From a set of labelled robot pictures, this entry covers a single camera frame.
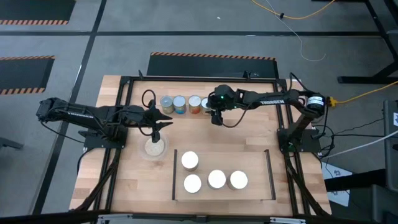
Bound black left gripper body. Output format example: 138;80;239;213
136;98;161;144

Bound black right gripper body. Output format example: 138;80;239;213
207;88;225;126

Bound Carrots label can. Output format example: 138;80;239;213
200;97;212;115

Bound Orange label green can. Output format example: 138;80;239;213
159;95;175;114

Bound Apple label red can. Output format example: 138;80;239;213
188;95;202;114

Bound Cherries label blue can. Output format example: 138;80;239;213
172;95;187;114

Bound Corn label orange can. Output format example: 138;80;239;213
181;151;200;172

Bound Green Beans label can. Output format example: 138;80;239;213
183;174;203;194

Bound Tomatoes label can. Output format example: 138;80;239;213
207;169;227;190

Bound yellow blue tin can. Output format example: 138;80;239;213
226;170;249;191

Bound wooden shelf black legs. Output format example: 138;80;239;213
172;148;277;202

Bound clear lid with powder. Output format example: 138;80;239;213
144;137;165;157

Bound black mat hazard stripe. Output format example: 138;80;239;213
0;0;77;26
0;55;56;96
146;51;280;78

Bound dark stand foot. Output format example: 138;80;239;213
0;136;25;151

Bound black T-leg stand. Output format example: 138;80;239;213
312;0;398;85

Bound white printed sheet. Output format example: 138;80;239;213
322;161;354;207

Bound black beam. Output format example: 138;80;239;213
325;169;386;192

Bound grey cabinet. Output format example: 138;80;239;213
383;99;398;194

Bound grey box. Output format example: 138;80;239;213
349;184;398;224

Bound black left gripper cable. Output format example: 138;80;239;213
142;89;157;108

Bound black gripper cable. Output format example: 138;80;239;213
142;89;157;108
222;107;249;129

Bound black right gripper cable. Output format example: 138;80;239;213
222;107;249;129

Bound black aluminium table frame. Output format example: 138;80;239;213
70;70;332;218

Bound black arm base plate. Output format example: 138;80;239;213
78;124;129;149
277;128;321;153

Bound white floor cable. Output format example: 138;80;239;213
266;0;326;62

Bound grey front mount bar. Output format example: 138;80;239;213
96;213;307;224

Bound yellow cable black knob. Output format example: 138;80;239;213
251;0;337;21

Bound yellow cable yellow plug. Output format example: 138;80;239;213
329;80;398;105

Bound black floor cable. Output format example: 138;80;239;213
312;116;386;139

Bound white hose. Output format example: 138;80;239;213
322;129;398;160

